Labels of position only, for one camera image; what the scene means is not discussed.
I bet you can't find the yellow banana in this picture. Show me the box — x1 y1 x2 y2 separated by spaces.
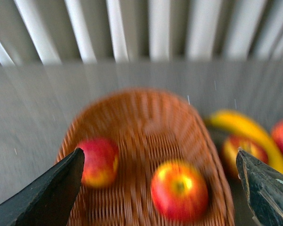
203 109 283 174

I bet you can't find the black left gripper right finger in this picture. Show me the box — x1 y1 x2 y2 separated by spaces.
236 148 283 226

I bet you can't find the brown wicker basket left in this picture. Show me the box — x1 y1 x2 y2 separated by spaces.
57 89 234 226

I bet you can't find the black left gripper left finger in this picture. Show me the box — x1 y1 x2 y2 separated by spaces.
0 148 84 226

